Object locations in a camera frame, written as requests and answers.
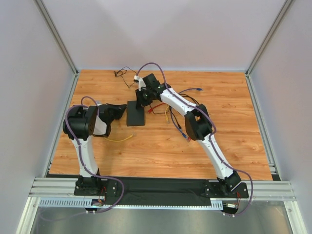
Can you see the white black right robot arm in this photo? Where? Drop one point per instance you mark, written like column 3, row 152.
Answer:
column 198, row 125

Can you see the aluminium front frame rail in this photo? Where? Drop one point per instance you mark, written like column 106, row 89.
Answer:
column 257, row 190

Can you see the aluminium right frame post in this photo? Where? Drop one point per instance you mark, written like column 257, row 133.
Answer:
column 270, row 34

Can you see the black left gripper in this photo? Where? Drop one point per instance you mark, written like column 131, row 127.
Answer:
column 112, row 111

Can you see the aluminium frame post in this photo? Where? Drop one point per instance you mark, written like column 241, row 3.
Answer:
column 270, row 34
column 55, row 33

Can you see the black cloth strip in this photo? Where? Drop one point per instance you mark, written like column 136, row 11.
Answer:
column 162, row 190

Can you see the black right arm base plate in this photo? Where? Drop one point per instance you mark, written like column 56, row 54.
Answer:
column 214, row 189

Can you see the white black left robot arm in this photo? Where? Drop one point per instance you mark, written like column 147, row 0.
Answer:
column 82, row 123

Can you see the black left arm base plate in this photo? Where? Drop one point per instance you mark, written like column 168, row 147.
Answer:
column 92, row 186

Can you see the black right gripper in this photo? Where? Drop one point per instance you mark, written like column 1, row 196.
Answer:
column 141, row 96

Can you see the grey slotted cable duct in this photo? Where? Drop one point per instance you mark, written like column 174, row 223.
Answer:
column 94, row 204

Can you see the aluminium left frame post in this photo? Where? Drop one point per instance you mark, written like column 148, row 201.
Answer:
column 55, row 33

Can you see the black TP-Link network switch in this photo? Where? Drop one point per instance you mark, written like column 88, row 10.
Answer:
column 135, row 115

